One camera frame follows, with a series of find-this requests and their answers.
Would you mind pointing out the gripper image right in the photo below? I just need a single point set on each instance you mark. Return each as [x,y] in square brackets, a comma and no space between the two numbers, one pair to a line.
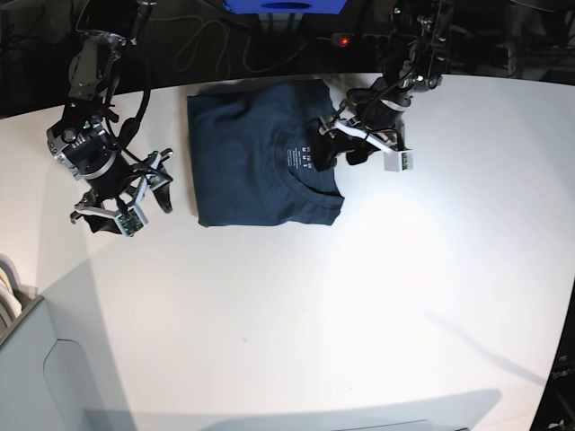
[359,129]

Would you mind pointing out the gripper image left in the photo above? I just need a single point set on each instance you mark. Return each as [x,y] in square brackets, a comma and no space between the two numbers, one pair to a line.
[115,185]

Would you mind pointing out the dark blue T-shirt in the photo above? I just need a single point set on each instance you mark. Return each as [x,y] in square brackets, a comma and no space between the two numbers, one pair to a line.
[251,156]

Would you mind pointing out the black power strip red light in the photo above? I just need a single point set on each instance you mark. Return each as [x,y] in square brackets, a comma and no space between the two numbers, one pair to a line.
[344,40]

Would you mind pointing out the white slats at left edge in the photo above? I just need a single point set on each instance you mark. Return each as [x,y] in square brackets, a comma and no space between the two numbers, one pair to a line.
[15,297]

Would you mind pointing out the grey bin at table corner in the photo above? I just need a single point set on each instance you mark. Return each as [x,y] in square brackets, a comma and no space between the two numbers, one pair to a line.
[38,389]

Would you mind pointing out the blue box with oval hole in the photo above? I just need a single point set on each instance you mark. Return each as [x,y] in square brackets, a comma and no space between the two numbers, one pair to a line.
[284,6]

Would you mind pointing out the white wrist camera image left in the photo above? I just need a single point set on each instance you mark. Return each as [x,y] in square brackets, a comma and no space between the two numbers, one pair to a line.
[132,222]

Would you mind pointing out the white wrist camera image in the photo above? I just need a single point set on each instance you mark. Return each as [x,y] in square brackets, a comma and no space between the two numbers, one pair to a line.
[132,222]
[398,161]

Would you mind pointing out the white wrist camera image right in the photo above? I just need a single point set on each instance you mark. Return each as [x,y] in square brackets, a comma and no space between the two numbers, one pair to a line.
[398,161]

